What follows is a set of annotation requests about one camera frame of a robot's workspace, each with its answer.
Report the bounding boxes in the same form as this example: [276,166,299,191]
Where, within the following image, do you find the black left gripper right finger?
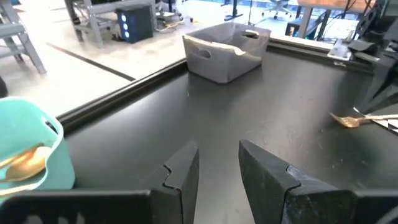
[238,139,398,224]

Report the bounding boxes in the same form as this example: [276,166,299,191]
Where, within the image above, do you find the teal plastic bin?
[0,96,76,203]

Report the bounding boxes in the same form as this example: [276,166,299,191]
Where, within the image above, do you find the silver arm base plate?
[326,39,354,62]

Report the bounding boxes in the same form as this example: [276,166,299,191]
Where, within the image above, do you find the gold fork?
[329,112,398,129]

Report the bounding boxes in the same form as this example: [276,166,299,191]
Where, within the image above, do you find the wooden top table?
[297,0,374,40]

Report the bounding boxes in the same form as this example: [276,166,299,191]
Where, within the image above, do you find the black computer tower blue lights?
[115,4,154,44]

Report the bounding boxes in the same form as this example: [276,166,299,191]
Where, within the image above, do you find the grey plastic bin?
[182,21,272,85]

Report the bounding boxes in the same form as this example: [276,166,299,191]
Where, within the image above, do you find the black desk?
[222,0,245,22]

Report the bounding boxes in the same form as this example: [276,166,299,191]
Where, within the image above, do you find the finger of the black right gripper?
[365,91,398,115]
[353,57,389,113]

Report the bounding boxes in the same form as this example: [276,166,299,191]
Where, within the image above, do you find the grey office chair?
[262,0,293,19]

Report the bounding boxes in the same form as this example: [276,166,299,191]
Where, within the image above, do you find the black aluminium table frame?
[55,4,385,134]

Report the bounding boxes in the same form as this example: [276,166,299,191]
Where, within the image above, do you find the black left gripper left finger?
[0,141,200,224]

